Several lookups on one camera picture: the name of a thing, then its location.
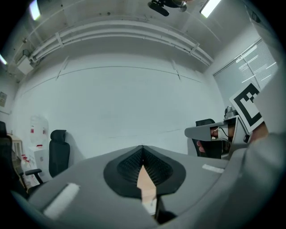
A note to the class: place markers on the framed wall notice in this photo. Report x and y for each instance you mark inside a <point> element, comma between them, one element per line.
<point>3,99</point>

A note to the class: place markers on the black high-back office chair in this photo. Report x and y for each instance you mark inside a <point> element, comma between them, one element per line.
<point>58,154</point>

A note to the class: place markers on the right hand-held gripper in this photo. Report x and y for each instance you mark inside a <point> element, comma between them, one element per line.
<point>248,105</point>

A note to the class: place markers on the person's right hand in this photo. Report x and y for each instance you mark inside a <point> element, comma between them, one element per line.
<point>200,146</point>

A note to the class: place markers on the light wooden shelf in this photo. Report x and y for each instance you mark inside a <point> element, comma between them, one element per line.
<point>16,145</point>

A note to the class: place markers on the white ceiling pipes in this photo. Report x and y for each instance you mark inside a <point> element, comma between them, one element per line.
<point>125,30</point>

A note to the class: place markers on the white window blinds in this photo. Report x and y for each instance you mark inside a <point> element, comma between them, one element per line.
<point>248,71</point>

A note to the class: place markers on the black office chair with armrest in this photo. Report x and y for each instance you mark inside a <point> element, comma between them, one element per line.
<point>11,165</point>

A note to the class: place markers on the white ceiling junction box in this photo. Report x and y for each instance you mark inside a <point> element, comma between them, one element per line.
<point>24,66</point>

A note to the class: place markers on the person's right forearm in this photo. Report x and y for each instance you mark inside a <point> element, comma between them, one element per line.
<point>259,161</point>

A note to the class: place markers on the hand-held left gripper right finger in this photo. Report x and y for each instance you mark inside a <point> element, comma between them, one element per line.
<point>192,176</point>

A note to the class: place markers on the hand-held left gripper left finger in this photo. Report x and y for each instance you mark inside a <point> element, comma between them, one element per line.
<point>89,179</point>

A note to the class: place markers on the long ceiling light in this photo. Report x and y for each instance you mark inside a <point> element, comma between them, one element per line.
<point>209,7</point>
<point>35,9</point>
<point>2,59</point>

